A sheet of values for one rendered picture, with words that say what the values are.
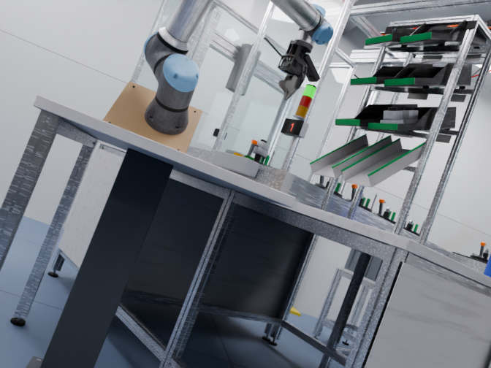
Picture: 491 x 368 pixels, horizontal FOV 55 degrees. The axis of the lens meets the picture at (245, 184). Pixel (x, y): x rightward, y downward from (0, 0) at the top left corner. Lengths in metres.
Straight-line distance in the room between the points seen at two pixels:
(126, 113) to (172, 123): 0.16
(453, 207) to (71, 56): 4.14
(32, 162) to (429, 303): 1.11
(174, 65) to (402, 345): 1.05
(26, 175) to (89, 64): 3.42
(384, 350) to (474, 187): 4.45
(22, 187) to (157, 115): 0.53
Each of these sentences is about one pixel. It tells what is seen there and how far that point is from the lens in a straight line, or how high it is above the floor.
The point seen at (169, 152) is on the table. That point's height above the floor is 0.85.
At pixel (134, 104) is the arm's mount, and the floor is 0.98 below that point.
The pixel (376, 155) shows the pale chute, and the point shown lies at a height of 1.12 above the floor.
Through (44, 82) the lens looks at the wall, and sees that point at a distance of 4.67.
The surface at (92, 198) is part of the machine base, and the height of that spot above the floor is 0.52.
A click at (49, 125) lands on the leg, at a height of 0.80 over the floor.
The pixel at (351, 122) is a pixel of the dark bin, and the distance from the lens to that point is 1.70.
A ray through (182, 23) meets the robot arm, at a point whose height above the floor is 1.26.
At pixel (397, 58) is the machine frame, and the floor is 2.03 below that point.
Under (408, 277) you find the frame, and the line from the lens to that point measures 1.30.
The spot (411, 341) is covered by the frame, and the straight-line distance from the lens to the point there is 1.43.
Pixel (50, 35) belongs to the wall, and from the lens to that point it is 4.75.
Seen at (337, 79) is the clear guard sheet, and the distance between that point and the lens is 3.47.
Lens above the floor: 0.79
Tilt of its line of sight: 3 degrees up
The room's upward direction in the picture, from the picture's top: 21 degrees clockwise
